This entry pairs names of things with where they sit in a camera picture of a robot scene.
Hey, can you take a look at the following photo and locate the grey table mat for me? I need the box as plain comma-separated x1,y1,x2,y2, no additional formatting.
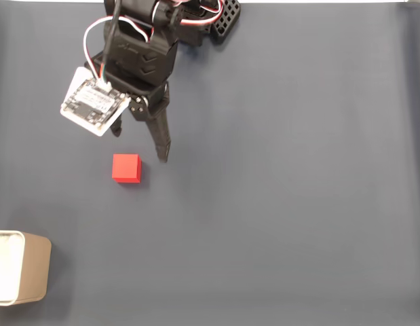
0,2,420,326

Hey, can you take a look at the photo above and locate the white red gripper motor cable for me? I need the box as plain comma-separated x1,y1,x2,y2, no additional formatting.
83,16,155,86

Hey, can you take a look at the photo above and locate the beige white box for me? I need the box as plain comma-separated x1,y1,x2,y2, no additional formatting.
0,230,52,307

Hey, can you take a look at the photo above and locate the red cube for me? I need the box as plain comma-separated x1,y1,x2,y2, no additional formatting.
111,153,142,184

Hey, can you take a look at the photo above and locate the white camera board mount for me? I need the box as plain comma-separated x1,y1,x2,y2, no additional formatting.
59,66,132,137

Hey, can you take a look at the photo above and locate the white red base servo cable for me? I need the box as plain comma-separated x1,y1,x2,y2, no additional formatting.
175,0,226,26

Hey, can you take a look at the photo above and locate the white padding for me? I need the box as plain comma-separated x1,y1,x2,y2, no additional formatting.
0,234,23,302

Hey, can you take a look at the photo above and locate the black camera cable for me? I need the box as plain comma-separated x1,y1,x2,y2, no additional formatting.
100,0,121,82

